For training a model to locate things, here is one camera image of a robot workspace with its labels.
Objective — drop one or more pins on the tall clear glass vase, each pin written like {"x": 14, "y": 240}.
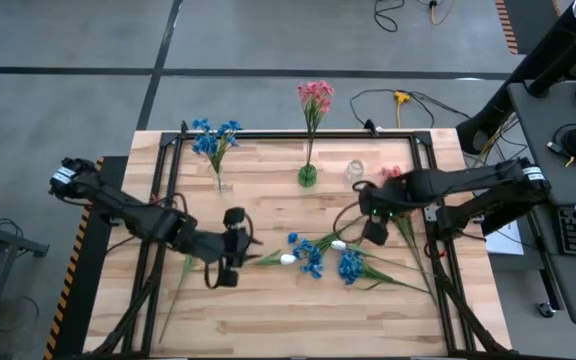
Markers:
{"x": 220, "y": 182}

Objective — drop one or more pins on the hazard-striped black floor mat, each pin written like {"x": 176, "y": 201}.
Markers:
{"x": 80, "y": 310}
{"x": 507, "y": 25}

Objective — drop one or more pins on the black caster wheel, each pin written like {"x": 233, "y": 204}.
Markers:
{"x": 546, "y": 310}

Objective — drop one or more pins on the short clear glass vase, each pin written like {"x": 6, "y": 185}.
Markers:
{"x": 353, "y": 172}

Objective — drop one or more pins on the grey desk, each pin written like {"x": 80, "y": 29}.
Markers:
{"x": 543, "y": 150}

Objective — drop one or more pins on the black metal table frame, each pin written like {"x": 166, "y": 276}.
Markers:
{"x": 333, "y": 135}

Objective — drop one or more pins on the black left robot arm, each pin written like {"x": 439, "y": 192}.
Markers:
{"x": 143, "y": 220}

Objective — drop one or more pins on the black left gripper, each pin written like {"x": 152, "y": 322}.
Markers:
{"x": 228, "y": 245}

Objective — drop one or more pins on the yellow power plug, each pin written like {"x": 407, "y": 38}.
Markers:
{"x": 401, "y": 97}

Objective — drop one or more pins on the black tower fan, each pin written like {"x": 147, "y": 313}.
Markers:
{"x": 543, "y": 55}

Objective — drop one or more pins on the green ribbed glass vase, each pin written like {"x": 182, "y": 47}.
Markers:
{"x": 307, "y": 176}

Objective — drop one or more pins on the black cylindrical post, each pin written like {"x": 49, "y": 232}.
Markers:
{"x": 563, "y": 67}

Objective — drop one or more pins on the white paper sheet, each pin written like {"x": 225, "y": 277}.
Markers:
{"x": 505, "y": 242}

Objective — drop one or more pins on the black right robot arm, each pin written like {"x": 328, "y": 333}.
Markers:
{"x": 468, "y": 182}

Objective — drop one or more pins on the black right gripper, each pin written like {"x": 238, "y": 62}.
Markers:
{"x": 388, "y": 197}

